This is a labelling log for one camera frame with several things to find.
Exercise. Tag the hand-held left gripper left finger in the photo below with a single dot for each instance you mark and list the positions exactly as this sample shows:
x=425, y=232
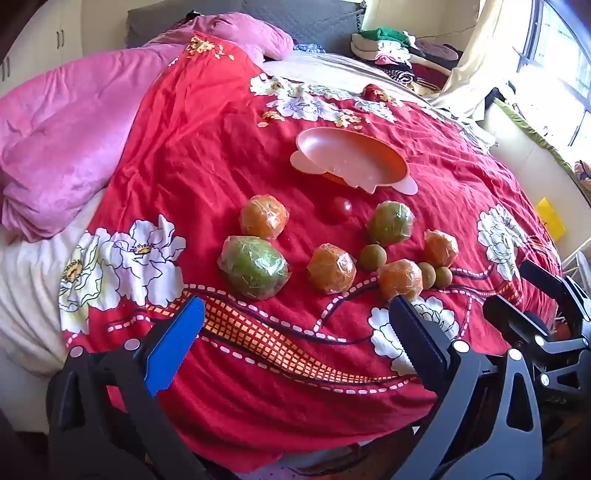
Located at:
x=178, y=341

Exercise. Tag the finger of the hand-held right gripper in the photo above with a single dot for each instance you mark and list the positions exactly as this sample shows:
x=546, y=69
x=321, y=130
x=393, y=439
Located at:
x=549, y=281
x=512, y=318

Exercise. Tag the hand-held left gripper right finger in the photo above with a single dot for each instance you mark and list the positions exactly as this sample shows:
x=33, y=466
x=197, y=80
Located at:
x=418, y=332

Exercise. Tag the plastic orange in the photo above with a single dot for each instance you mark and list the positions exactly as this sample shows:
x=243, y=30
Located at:
x=331, y=268
x=441, y=248
x=263, y=216
x=400, y=279

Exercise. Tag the small brown-green fruit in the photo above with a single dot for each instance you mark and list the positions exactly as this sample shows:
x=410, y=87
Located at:
x=371, y=257
x=426, y=274
x=444, y=277

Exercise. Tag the large green fruit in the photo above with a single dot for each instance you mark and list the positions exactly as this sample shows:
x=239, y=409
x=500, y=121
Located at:
x=254, y=266

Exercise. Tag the red tomato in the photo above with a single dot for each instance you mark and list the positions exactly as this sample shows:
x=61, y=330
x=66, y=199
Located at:
x=339, y=210

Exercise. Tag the orange plastic bowl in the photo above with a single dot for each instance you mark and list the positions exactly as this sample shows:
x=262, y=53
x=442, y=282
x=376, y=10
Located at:
x=351, y=157

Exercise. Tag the yellow bag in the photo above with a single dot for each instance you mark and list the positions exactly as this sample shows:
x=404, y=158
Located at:
x=550, y=219

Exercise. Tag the orange patterned cloth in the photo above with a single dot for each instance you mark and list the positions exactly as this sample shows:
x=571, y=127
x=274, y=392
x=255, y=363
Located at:
x=582, y=173

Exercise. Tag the green trimmed window seat cover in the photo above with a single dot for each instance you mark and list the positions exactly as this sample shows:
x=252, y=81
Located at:
x=531, y=134

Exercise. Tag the white crumpled cloth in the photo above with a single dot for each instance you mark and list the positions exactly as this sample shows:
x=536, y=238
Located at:
x=475, y=134

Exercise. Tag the red floral blanket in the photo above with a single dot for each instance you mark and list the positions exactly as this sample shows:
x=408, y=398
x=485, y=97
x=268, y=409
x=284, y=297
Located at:
x=207, y=161

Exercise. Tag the dark clothing heap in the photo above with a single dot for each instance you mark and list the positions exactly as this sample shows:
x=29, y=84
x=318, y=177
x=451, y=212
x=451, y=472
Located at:
x=501, y=97

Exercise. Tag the window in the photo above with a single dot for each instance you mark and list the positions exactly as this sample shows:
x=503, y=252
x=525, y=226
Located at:
x=563, y=55

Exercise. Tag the cream curtain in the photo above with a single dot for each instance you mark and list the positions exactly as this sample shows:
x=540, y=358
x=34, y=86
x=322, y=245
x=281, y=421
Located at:
x=489, y=55

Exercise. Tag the pink quilt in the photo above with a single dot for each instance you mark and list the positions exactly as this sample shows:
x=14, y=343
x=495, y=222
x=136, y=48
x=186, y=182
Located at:
x=60, y=138

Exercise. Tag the pile of folded clothes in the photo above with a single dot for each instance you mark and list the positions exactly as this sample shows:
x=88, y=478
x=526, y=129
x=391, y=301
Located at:
x=392, y=50

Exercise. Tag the beige bed sheet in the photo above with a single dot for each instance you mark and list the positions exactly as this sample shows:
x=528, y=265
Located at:
x=323, y=69

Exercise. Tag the blue patterned cloth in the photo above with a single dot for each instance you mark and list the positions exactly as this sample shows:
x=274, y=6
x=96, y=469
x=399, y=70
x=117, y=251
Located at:
x=309, y=47

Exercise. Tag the white wardrobe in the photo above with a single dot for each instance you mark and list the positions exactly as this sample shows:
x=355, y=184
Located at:
x=37, y=37

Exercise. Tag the grey padded headboard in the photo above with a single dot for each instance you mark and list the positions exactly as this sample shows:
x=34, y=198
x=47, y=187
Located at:
x=295, y=18

